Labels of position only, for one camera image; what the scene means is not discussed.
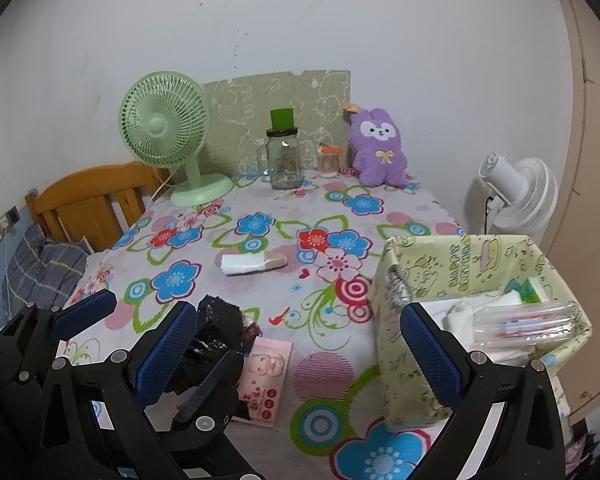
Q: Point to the grey plaid blanket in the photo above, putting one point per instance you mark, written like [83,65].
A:
[45,270]

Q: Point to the purple plush rabbit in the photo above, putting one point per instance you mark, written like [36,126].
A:
[380,155]

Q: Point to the beige door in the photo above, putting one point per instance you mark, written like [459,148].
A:
[595,210]

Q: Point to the pink wipes pack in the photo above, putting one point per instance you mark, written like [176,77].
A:
[267,375]

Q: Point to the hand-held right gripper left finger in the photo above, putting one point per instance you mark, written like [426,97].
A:
[167,350]

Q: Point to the white standing fan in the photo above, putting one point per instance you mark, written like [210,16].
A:
[530,195]

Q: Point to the green patterned board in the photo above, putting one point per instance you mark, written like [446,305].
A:
[240,100]

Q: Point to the wall socket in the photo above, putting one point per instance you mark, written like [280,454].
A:
[12,216]

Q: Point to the glass jar with green lid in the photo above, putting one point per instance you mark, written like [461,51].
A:
[285,160]

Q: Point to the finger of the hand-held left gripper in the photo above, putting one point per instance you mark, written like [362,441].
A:
[85,307]
[215,385]

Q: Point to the black plastic bag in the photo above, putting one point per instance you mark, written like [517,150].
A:
[215,325]

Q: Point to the green desk fan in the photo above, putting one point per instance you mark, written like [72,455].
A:
[155,120]

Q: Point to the dark cloth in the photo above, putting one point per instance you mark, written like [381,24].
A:
[587,447]

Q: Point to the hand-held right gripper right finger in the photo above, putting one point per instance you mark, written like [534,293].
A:
[430,355]

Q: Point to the clear plastic bottle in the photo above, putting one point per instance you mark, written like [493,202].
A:
[520,320]

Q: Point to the green tissue pack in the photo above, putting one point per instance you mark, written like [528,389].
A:
[532,290]

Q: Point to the small jar with orange lid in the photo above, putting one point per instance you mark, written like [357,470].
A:
[327,162]

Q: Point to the white packet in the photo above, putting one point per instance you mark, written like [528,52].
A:
[245,262]

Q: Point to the yellow printed storage box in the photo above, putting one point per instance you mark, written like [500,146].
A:
[410,385]

